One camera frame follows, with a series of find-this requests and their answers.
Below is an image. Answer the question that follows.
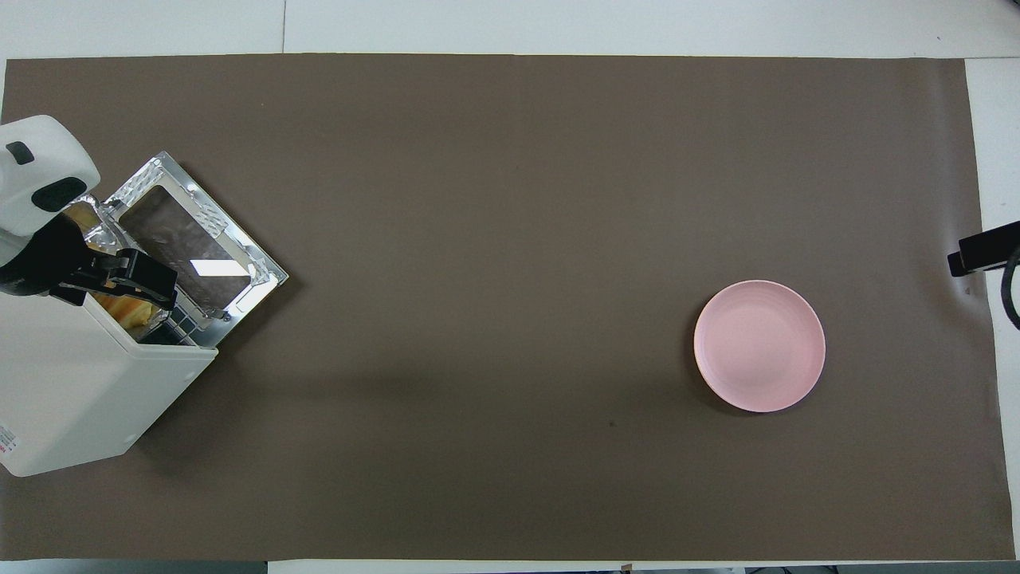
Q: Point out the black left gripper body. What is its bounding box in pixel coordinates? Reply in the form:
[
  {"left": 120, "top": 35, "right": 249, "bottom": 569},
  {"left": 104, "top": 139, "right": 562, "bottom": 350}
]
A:
[{"left": 0, "top": 214, "right": 91, "bottom": 299}]

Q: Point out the sliced yellow bread loaf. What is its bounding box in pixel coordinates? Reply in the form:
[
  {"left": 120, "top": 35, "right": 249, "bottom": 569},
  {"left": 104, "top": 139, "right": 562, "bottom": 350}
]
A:
[{"left": 64, "top": 202, "right": 159, "bottom": 331}]

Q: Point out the aluminium foil tray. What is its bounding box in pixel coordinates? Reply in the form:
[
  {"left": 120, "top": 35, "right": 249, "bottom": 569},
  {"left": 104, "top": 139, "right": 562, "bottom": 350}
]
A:
[{"left": 62, "top": 195, "right": 173, "bottom": 337}]

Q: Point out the glass oven door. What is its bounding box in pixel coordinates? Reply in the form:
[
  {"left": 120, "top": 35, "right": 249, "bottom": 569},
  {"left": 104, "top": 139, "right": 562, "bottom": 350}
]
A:
[{"left": 104, "top": 151, "right": 290, "bottom": 348}]

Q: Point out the white toaster oven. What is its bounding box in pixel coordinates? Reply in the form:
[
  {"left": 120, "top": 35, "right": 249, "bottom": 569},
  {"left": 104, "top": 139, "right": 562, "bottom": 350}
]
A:
[{"left": 0, "top": 289, "right": 218, "bottom": 478}]

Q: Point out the pink round plate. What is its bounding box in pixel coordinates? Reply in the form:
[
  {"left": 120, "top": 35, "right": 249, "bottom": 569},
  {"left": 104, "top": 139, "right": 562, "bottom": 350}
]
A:
[{"left": 693, "top": 280, "right": 826, "bottom": 414}]

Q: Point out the brown table mat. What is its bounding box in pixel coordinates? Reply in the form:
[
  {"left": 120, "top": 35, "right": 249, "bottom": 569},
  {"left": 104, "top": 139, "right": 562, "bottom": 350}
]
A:
[{"left": 0, "top": 53, "right": 1018, "bottom": 562}]

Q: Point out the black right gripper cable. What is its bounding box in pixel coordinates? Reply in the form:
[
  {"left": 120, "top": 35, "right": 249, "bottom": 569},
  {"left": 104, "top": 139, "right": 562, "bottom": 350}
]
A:
[{"left": 999, "top": 246, "right": 1020, "bottom": 330}]

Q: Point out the metal wire oven rack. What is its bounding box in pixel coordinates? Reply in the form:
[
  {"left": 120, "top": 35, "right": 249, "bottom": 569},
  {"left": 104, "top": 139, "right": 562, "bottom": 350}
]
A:
[{"left": 139, "top": 303, "right": 233, "bottom": 348}]

